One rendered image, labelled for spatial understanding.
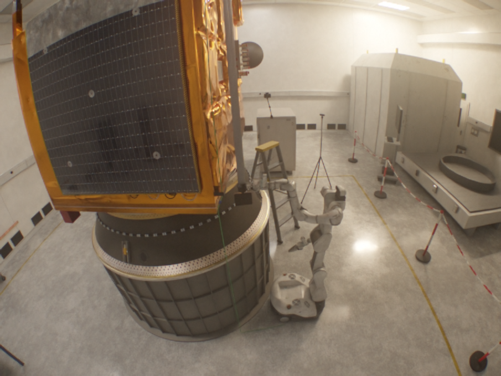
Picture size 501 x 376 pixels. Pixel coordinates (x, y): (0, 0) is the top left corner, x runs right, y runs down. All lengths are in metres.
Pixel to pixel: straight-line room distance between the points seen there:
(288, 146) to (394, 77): 3.60
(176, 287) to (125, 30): 2.04
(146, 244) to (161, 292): 0.51
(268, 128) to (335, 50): 5.32
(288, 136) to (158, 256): 4.48
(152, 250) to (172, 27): 1.69
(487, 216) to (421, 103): 3.84
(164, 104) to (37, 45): 1.21
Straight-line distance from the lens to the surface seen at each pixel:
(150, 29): 1.46
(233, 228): 2.22
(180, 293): 2.37
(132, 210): 1.93
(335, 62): 9.98
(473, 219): 5.22
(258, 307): 3.17
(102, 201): 2.06
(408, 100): 7.45
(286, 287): 3.01
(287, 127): 5.77
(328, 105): 10.02
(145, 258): 2.19
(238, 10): 3.15
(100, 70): 1.64
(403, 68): 7.35
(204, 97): 1.42
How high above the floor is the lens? 2.69
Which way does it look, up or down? 29 degrees down
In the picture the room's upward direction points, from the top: 4 degrees counter-clockwise
